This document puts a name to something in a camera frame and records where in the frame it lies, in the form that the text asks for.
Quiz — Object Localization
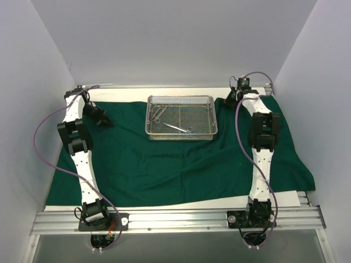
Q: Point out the green surgical drape cloth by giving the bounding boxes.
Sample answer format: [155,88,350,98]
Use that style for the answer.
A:
[45,96,316,207]

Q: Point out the wire mesh instrument tray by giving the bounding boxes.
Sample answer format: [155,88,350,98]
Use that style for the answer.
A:
[145,95,218,141]

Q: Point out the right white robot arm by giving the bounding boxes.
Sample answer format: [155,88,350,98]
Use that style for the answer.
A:
[224,88,281,226]

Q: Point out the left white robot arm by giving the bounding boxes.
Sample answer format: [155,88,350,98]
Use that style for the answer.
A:
[57,87,114,230]

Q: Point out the steel surgical scissors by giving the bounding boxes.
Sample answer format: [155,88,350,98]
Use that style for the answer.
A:
[152,105,168,123]

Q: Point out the steel clamp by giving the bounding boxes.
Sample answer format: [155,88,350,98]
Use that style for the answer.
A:
[147,105,162,123]

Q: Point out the steel forceps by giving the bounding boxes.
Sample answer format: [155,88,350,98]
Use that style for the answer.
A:
[163,123,194,133]

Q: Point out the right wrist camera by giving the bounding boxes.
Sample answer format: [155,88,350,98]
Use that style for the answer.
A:
[237,77,251,90]

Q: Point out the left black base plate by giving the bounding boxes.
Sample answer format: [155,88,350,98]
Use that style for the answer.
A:
[78,213,129,232]

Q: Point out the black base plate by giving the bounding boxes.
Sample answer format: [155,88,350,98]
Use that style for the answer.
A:
[227,210,276,229]
[78,213,129,232]

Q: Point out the aluminium front rail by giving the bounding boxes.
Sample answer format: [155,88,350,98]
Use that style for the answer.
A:
[31,206,326,235]

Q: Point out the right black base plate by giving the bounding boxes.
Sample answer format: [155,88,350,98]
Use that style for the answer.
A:
[227,210,276,229]

